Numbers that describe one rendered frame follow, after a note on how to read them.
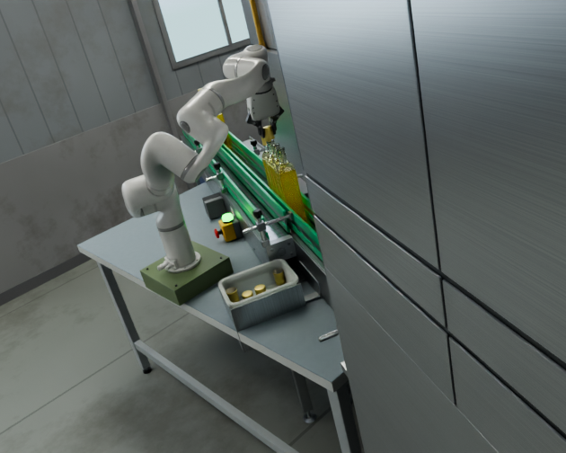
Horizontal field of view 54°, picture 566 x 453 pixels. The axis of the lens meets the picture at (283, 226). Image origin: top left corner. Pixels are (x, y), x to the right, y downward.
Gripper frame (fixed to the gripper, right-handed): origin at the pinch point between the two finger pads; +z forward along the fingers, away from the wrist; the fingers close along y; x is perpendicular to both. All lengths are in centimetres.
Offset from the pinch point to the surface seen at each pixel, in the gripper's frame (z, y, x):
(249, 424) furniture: 90, 38, 45
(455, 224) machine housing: -64, 25, 133
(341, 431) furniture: 46, 18, 85
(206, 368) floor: 127, 45, -16
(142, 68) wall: 69, 14, -259
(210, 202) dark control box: 46, 20, -34
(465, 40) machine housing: -79, 25, 132
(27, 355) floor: 147, 137, -90
